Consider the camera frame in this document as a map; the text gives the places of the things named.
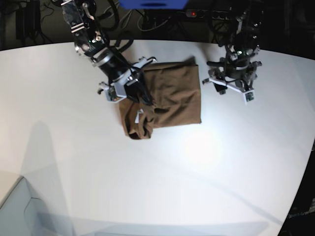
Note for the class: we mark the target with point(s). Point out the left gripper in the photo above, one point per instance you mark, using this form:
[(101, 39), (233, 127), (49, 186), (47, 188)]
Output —
[(239, 77)]

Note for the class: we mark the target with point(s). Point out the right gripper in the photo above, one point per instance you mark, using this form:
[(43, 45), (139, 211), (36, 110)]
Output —
[(126, 78)]

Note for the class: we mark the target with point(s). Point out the brown t-shirt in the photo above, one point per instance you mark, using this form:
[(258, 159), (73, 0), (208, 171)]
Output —
[(176, 94)]

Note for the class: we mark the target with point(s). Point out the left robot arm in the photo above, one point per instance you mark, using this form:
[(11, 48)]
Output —
[(240, 39)]

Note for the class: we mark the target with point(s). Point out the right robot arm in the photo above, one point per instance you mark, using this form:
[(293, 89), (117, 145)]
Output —
[(90, 38)]

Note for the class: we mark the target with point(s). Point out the black power strip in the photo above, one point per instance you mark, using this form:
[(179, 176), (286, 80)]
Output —
[(204, 14)]

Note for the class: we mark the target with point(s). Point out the blue box at top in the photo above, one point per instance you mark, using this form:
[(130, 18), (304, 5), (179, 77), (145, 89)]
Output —
[(153, 4)]

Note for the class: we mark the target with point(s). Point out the black equipment box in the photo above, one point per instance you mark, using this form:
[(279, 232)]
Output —
[(27, 20)]

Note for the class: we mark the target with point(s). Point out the white bin at corner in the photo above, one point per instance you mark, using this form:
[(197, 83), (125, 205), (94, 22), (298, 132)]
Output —
[(24, 213)]

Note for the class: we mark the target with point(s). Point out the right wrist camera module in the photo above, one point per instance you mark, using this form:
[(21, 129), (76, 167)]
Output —
[(112, 96)]

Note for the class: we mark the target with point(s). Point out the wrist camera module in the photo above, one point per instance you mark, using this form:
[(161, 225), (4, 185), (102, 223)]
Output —
[(249, 96), (112, 96)]

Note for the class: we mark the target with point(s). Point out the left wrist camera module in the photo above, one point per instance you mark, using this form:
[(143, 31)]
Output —
[(249, 96)]

